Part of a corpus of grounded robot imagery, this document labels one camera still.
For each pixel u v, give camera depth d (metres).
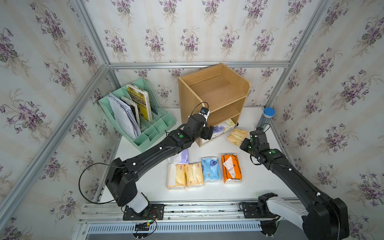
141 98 0.94
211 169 0.84
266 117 0.93
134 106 0.93
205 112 0.65
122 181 0.40
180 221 0.72
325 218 0.38
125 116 0.82
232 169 0.80
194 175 0.80
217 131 0.98
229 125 1.00
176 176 0.79
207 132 0.68
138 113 0.99
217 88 0.88
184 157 0.86
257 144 0.62
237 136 0.88
